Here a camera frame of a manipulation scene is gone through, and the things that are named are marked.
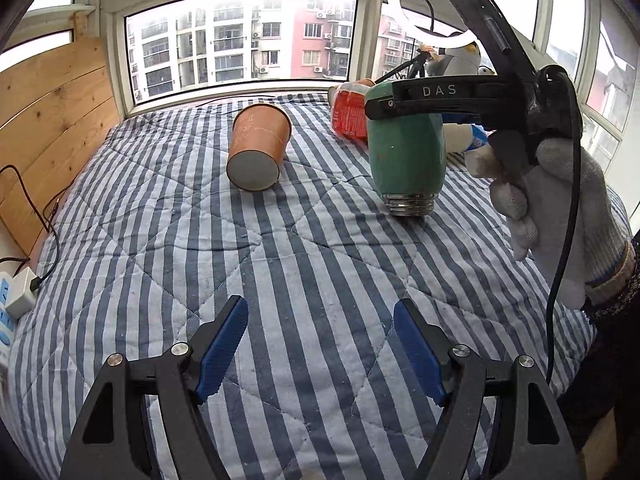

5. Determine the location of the black tripod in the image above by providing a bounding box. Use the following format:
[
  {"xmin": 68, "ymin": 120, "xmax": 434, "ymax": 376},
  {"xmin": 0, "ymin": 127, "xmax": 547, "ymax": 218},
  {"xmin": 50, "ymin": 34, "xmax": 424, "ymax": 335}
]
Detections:
[{"xmin": 374, "ymin": 51, "xmax": 433, "ymax": 84}]

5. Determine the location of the black cable on board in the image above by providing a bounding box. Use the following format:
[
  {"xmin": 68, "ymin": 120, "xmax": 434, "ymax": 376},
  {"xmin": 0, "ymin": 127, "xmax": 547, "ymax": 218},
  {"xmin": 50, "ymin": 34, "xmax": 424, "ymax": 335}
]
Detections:
[{"xmin": 0, "ymin": 164, "xmax": 66, "ymax": 294}]

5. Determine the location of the white charger adapter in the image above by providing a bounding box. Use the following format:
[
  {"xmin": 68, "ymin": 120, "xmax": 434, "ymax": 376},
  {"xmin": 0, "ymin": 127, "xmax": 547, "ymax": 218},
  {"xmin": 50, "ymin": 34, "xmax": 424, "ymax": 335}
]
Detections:
[{"xmin": 1, "ymin": 266, "xmax": 37, "ymax": 320}]

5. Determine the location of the orange paper cup lying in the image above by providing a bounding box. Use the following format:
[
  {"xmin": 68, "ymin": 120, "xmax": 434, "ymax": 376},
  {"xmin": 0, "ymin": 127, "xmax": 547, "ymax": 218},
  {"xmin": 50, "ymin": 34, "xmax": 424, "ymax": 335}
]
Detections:
[{"xmin": 227, "ymin": 103, "xmax": 292, "ymax": 192}]

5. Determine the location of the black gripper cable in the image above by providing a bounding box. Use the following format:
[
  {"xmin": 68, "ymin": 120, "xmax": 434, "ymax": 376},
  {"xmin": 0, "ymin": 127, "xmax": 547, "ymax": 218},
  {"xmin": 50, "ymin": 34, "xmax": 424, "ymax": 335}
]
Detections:
[{"xmin": 462, "ymin": 0, "xmax": 585, "ymax": 386}]

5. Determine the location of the red plastic snack jar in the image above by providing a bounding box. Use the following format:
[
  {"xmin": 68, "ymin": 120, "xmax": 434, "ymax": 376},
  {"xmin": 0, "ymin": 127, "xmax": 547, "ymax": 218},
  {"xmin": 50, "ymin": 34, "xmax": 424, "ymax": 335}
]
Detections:
[{"xmin": 328, "ymin": 81, "xmax": 372, "ymax": 141}]

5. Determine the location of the small grey penguin plush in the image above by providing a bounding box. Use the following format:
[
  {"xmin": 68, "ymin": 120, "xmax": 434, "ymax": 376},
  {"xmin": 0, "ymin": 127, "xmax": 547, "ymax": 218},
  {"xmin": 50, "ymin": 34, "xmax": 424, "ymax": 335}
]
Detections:
[{"xmin": 478, "ymin": 65, "xmax": 496, "ymax": 75}]

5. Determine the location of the wooden plank board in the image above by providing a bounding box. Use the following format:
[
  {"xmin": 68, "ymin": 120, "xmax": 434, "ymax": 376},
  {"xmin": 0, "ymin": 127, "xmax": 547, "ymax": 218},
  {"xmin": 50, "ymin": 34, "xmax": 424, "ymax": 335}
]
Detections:
[{"xmin": 1, "ymin": 38, "xmax": 120, "ymax": 254}]

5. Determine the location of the large grey penguin plush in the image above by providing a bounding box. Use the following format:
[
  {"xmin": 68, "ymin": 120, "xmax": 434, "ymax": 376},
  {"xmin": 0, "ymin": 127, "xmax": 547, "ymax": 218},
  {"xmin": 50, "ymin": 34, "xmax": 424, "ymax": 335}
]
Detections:
[{"xmin": 426, "ymin": 42, "xmax": 480, "ymax": 77}]

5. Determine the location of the white blue orange bottle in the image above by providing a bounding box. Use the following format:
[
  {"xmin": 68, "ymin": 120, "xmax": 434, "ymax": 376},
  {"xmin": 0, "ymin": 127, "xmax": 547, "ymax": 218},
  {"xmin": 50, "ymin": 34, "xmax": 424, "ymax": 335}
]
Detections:
[{"xmin": 442, "ymin": 124, "xmax": 488, "ymax": 153}]

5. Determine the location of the green metal thermos cup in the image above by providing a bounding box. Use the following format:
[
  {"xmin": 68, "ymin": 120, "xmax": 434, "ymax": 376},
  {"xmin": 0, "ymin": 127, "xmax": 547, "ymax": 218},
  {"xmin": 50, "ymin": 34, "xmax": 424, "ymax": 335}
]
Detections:
[{"xmin": 364, "ymin": 81, "xmax": 446, "ymax": 217}]

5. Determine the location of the white power strip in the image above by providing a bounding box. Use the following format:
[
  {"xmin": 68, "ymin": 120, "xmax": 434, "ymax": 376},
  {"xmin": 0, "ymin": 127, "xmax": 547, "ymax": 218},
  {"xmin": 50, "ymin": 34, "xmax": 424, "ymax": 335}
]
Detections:
[{"xmin": 0, "ymin": 272, "xmax": 16, "ymax": 368}]

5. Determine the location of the white knit gloved hand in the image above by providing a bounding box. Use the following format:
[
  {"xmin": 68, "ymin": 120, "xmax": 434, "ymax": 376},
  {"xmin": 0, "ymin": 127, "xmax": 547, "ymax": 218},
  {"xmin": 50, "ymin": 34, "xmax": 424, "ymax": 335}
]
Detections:
[{"xmin": 465, "ymin": 139, "xmax": 637, "ymax": 309}]

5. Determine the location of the blue striped quilt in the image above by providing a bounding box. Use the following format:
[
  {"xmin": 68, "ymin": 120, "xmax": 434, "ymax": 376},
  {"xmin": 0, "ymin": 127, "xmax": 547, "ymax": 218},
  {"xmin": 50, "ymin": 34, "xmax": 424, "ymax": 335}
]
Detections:
[{"xmin": 0, "ymin": 90, "xmax": 633, "ymax": 480}]

